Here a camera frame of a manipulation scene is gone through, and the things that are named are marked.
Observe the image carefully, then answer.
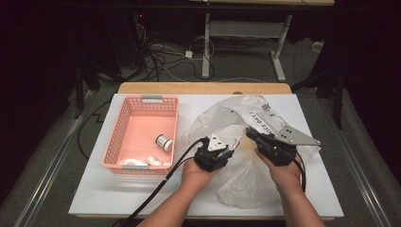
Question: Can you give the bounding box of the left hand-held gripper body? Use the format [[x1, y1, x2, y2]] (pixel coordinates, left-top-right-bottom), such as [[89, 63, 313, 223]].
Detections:
[[193, 132, 229, 173]]

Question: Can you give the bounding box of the black floor cable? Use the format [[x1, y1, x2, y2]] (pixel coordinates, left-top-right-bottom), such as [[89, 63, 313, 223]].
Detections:
[[77, 99, 112, 161]]

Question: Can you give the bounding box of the white tube in basket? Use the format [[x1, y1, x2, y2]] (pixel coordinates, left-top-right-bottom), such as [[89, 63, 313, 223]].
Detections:
[[120, 158, 148, 166]]

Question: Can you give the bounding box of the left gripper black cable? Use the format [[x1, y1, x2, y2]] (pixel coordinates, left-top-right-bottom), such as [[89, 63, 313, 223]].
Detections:
[[118, 137, 206, 227]]

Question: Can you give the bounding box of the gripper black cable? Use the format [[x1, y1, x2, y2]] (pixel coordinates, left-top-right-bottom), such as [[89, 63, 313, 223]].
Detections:
[[118, 137, 206, 227], [291, 150, 307, 193]]

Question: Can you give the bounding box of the white table board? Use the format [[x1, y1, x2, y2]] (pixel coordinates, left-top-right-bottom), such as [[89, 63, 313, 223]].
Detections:
[[68, 93, 345, 219]]

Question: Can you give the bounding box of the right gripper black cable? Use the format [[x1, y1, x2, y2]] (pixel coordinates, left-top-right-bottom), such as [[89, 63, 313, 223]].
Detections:
[[291, 150, 307, 193]]

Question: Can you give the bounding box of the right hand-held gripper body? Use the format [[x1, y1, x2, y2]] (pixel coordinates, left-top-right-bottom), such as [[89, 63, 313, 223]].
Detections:
[[254, 125, 322, 167]]

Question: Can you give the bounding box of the clear smiley plastic bag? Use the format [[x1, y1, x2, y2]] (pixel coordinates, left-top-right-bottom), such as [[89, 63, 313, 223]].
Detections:
[[182, 94, 320, 210]]

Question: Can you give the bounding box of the metal floor rail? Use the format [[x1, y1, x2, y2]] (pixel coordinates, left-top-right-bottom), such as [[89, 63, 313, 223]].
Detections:
[[317, 94, 393, 227], [17, 90, 97, 227]]

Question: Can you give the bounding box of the small white dropper bottle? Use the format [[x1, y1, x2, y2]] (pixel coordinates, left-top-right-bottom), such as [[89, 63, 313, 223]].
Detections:
[[146, 154, 164, 166]]

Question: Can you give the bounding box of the black stand leg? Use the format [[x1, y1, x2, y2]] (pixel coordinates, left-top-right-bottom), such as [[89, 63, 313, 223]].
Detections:
[[333, 70, 345, 131], [73, 60, 87, 120]]

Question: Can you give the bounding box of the wooden table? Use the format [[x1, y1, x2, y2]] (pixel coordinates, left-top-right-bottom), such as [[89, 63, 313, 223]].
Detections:
[[117, 81, 293, 96]]

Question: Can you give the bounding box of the pink perforated plastic basket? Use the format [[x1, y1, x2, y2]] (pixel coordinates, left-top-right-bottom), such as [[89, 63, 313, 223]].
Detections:
[[101, 94, 181, 176]]

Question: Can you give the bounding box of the tangle of floor cables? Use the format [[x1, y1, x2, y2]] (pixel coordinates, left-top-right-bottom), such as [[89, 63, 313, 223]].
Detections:
[[133, 23, 218, 83]]

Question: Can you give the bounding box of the person's right hand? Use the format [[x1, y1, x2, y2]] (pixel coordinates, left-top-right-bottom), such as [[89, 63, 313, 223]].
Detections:
[[253, 148, 305, 197]]

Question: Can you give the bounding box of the person's left hand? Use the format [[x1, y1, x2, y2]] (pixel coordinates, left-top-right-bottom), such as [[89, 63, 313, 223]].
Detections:
[[181, 157, 222, 193]]

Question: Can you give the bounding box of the white metal desk frame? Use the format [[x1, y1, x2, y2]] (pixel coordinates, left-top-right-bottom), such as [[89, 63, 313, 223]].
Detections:
[[188, 0, 336, 83]]

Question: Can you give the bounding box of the white power strip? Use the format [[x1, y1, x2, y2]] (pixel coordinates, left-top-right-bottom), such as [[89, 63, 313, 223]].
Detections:
[[311, 40, 326, 54]]

